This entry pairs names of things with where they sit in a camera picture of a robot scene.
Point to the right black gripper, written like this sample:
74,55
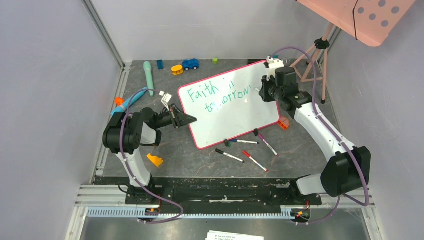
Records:
265,91

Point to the mint green toy tube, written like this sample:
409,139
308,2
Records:
147,67

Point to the purple whiteboard marker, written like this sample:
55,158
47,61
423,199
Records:
267,144

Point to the yellow oval toy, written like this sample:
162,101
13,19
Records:
177,69

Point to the green marker cap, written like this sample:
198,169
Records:
227,143

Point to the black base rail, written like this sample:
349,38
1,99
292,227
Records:
181,190

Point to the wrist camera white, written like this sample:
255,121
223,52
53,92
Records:
272,65
166,97

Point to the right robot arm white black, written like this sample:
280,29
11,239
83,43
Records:
348,166

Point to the blue toy car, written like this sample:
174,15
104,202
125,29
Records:
190,64

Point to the pink framed whiteboard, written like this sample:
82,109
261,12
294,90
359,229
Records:
227,105

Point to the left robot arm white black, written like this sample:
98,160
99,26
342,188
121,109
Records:
125,133

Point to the black whiteboard marker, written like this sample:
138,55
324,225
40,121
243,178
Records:
228,155

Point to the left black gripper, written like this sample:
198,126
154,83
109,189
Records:
179,119

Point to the red whiteboard marker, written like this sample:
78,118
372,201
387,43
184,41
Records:
255,161

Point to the white paper sheet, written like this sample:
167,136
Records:
219,235

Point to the pink perforated board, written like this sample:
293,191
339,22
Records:
368,21

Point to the blue toy tube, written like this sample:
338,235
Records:
128,102

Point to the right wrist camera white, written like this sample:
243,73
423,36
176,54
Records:
272,65

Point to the orange toy piece left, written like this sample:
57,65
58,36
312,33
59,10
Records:
119,101

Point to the dark blue block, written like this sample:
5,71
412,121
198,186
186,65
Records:
160,64

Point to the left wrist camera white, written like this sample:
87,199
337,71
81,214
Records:
166,97

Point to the yellow plastic wedge block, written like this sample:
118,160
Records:
157,161

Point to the blue whiteboard marker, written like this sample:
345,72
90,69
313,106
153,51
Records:
243,141

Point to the orange semicircle toy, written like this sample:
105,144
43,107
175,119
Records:
283,122

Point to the pink tripod stand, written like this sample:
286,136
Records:
319,48

